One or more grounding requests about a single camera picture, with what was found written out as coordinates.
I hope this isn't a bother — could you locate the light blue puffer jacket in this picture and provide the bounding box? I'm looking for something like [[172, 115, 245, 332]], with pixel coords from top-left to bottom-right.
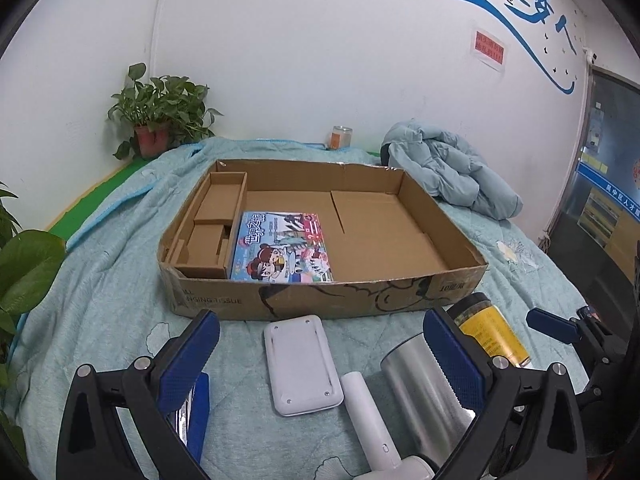
[[379, 119, 523, 220]]

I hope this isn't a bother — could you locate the blue wall decal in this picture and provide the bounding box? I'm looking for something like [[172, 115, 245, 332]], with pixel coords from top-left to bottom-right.
[[182, 0, 586, 95]]

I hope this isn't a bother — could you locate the shallow cardboard box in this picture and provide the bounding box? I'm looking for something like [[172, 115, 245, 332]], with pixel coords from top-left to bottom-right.
[[157, 159, 488, 321]]

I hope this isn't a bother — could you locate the green mat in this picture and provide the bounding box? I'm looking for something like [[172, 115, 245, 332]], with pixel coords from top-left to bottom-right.
[[50, 160, 146, 246]]

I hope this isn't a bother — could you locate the red wall notice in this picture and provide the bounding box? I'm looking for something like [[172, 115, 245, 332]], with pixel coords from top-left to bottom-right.
[[472, 27, 506, 72]]

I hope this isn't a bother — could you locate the yellow label jar black lid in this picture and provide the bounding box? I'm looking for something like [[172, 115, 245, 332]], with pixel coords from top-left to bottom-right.
[[445, 291, 532, 368]]

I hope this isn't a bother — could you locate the silver metal cylinder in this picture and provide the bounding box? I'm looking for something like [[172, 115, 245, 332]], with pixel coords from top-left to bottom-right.
[[379, 337, 476, 471]]

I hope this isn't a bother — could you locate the white flat rounded device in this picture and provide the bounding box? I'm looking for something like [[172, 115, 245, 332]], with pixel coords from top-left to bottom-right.
[[263, 315, 345, 417]]

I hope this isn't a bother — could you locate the colourful picture book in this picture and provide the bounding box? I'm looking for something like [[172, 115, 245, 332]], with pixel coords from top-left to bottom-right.
[[227, 211, 335, 283]]

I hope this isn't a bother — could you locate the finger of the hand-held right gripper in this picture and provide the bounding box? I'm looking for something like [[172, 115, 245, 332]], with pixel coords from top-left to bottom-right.
[[575, 357, 621, 411], [526, 308, 626, 361]]

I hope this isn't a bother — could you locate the potted green plant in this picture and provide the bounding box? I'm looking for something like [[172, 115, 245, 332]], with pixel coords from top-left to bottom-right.
[[107, 62, 224, 160]]

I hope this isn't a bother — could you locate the large leafy green plant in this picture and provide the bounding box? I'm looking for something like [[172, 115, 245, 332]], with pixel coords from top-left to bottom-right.
[[0, 182, 68, 461]]

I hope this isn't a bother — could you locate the small orange jar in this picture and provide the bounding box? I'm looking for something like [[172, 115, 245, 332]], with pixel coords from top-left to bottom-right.
[[327, 126, 352, 151]]

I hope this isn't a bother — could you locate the white handheld cylinder device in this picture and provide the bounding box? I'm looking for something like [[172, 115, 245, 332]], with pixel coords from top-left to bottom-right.
[[340, 371, 436, 480]]

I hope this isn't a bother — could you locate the blue flat box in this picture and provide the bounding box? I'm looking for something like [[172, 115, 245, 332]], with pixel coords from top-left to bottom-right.
[[170, 372, 211, 463]]

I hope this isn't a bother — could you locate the blue door sign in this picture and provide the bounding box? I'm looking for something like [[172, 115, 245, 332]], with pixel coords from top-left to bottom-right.
[[577, 155, 640, 211]]

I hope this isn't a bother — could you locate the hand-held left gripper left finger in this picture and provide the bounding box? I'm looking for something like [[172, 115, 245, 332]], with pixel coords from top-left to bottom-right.
[[56, 309, 222, 480]]

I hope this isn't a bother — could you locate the light green quilted blanket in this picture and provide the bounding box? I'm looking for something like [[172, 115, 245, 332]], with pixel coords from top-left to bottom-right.
[[5, 135, 601, 480]]

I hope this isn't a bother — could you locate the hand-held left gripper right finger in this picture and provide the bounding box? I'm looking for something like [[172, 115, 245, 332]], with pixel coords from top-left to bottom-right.
[[422, 307, 588, 480]]

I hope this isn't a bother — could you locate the glass door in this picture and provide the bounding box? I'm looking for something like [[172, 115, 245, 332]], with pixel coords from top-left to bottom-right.
[[542, 65, 640, 291]]

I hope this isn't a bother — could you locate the cardboard divider insert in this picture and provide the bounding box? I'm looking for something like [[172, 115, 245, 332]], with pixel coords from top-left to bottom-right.
[[172, 171, 248, 279]]

